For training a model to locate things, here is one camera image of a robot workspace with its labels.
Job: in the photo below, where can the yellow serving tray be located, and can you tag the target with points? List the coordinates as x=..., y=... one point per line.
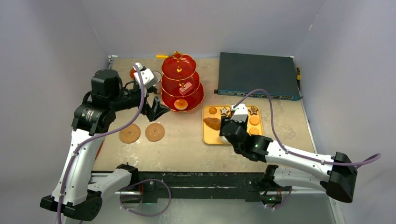
x=211, y=136

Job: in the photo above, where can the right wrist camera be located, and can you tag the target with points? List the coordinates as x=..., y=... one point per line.
x=239, y=113

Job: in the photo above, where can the white enamel mug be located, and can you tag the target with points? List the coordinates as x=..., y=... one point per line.
x=158, y=76

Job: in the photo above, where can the chocolate star cookie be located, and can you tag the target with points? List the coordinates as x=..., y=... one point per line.
x=253, y=110

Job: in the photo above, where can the lower round biscuit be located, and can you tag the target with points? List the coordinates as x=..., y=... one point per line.
x=254, y=131

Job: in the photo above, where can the swirl butter cookie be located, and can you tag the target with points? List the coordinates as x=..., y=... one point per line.
x=212, y=110

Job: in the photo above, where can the orange mug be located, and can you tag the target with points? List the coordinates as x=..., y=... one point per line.
x=131, y=73

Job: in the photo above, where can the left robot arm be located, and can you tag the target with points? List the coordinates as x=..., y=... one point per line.
x=75, y=197

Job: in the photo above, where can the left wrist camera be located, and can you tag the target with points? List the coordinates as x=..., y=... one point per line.
x=143, y=76

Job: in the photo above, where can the upper round biscuit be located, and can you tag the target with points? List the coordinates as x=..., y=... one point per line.
x=254, y=120

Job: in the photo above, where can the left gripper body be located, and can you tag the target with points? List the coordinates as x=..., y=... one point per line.
x=136, y=97

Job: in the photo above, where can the pink layered cake slice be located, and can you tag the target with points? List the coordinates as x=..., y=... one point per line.
x=185, y=88

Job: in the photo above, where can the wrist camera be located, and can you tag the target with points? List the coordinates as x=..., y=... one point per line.
x=143, y=76
x=239, y=113

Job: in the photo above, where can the yellow frosted donut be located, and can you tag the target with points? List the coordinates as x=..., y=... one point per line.
x=181, y=104

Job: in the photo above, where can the black base frame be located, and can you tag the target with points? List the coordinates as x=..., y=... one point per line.
x=249, y=187

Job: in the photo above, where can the dark network switch box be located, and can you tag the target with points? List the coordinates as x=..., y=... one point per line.
x=241, y=73

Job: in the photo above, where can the white chocolate-drizzled donut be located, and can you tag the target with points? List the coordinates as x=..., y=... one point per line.
x=223, y=140

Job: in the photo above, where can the brown bread pastry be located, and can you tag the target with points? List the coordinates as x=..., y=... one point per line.
x=213, y=123

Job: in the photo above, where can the round biscuit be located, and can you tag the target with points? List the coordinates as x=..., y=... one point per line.
x=254, y=131
x=254, y=120

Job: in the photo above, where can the red three-tier cake stand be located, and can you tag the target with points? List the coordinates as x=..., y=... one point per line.
x=176, y=69

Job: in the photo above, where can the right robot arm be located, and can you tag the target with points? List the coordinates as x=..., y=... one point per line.
x=333, y=175

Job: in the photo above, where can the white-iced star cookie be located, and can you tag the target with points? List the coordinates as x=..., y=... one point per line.
x=224, y=111

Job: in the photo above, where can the yellow black tool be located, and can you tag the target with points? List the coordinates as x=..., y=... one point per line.
x=298, y=73

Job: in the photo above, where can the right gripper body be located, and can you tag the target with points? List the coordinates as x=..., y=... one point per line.
x=230, y=129

